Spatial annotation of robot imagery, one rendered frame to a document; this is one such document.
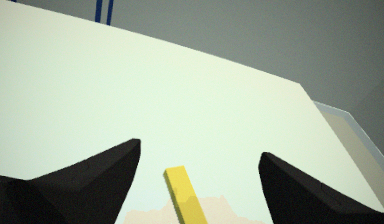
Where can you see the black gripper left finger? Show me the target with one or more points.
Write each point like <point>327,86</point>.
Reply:
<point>91,191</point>

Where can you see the yellow bar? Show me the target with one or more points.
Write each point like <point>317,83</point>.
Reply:
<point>183,195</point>

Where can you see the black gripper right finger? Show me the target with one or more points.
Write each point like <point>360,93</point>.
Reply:
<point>295,197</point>

